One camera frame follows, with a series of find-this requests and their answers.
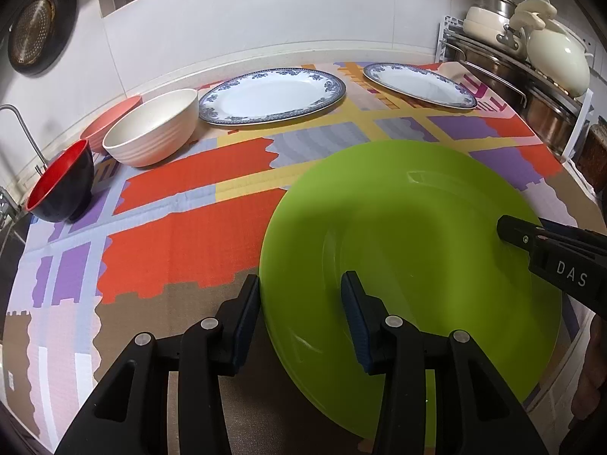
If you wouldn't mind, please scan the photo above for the green plate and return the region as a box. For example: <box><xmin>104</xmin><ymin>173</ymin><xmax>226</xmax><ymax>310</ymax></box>
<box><xmin>259</xmin><ymin>140</ymin><xmax>562</xmax><ymax>439</ymax></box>

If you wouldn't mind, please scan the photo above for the blue patterned plate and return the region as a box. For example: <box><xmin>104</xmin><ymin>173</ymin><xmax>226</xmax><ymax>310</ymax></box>
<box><xmin>198</xmin><ymin>67</ymin><xmax>346</xmax><ymax>126</ymax></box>
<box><xmin>363</xmin><ymin>63</ymin><xmax>477</xmax><ymax>111</ymax></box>

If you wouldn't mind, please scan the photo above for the red and black bowl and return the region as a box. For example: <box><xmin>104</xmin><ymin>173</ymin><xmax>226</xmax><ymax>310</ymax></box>
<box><xmin>26</xmin><ymin>139</ymin><xmax>94</xmax><ymax>223</ymax></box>

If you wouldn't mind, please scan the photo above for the pink bowl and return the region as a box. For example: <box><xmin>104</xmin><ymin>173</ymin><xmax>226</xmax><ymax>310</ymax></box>
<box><xmin>79</xmin><ymin>94</ymin><xmax>143</xmax><ymax>154</ymax></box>

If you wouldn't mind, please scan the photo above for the cream bowl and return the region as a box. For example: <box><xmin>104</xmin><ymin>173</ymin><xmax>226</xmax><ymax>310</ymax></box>
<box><xmin>102</xmin><ymin>88</ymin><xmax>198</xmax><ymax>168</ymax></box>

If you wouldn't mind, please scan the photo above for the person's hand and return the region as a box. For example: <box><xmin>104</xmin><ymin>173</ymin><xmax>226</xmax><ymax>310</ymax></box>
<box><xmin>569</xmin><ymin>314</ymin><xmax>607</xmax><ymax>429</ymax></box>

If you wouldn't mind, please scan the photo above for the glass jar with sauce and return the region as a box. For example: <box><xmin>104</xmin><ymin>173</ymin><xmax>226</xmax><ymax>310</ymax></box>
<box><xmin>577</xmin><ymin>116</ymin><xmax>607</xmax><ymax>192</ymax></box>

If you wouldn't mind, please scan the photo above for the steel pot under rack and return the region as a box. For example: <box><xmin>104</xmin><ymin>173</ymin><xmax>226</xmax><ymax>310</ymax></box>
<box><xmin>523</xmin><ymin>85</ymin><xmax>581</xmax><ymax>157</ymax></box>

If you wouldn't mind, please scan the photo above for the colourful patchwork mat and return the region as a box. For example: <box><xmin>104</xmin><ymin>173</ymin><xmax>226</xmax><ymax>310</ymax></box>
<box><xmin>0</xmin><ymin>60</ymin><xmax>599</xmax><ymax>455</ymax></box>

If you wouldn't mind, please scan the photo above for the cream ceramic pot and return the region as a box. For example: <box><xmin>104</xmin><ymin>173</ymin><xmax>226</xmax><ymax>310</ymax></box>
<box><xmin>526</xmin><ymin>20</ymin><xmax>590</xmax><ymax>97</ymax></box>

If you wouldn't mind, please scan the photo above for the small cream pot with lid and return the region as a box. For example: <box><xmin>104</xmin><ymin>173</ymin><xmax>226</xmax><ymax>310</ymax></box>
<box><xmin>463</xmin><ymin>0</ymin><xmax>526</xmax><ymax>60</ymax></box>

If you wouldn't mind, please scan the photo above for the white ladle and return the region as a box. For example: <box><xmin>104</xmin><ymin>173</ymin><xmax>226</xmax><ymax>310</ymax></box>
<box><xmin>509</xmin><ymin>0</ymin><xmax>558</xmax><ymax>32</ymax></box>

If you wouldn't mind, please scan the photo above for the metal pot rack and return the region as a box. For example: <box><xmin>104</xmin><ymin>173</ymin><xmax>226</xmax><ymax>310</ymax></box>
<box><xmin>438</xmin><ymin>14</ymin><xmax>594</xmax><ymax>159</ymax></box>

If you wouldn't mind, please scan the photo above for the thin gooseneck faucet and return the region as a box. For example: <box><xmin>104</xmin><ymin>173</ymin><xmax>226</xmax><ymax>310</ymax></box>
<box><xmin>0</xmin><ymin>104</ymin><xmax>49</xmax><ymax>177</ymax></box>

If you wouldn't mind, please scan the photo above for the black frying pan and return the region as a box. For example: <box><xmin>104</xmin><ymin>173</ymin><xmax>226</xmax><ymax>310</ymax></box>
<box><xmin>8</xmin><ymin>0</ymin><xmax>77</xmax><ymax>76</ymax></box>

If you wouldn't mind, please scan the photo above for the steel pan with handle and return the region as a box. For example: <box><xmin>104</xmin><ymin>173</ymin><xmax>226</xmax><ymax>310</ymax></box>
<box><xmin>441</xmin><ymin>37</ymin><xmax>532</xmax><ymax>112</ymax></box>

